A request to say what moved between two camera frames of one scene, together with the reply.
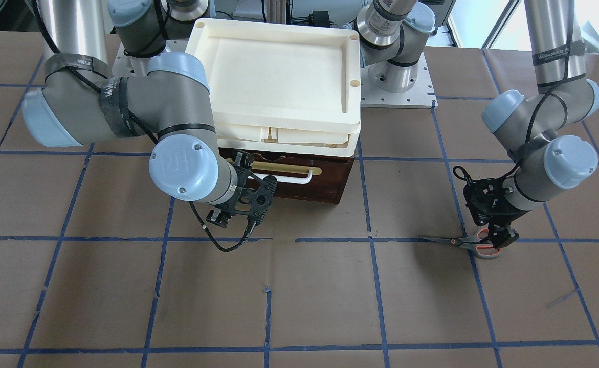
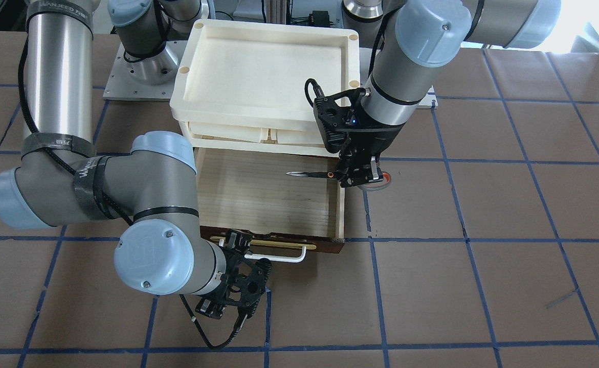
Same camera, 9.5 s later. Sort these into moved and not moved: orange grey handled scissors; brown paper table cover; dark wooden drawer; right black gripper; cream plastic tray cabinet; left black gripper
Moved: left black gripper; right black gripper; orange grey handled scissors; dark wooden drawer
Not moved: brown paper table cover; cream plastic tray cabinet
